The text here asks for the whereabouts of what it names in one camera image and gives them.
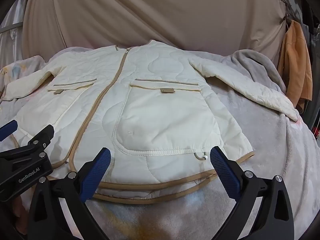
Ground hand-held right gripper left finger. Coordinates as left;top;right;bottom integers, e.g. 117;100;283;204
26;147;112;240

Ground cream quilted jacket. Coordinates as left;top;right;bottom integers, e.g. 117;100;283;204
1;39;300;204

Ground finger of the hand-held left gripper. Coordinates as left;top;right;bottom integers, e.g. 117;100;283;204
24;124;55;155
0;119;18;142

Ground grey floral blanket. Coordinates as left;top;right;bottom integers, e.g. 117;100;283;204
0;49;320;240

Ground dark hanging clothes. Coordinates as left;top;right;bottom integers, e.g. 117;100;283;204
299;0;320;147

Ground white translucent plastic cover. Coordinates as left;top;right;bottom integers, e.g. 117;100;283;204
0;2;28;68

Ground orange hanging garment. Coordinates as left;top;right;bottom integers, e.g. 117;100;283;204
277;19;314;115

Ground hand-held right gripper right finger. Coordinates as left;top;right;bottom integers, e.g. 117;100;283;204
209;146;295;240

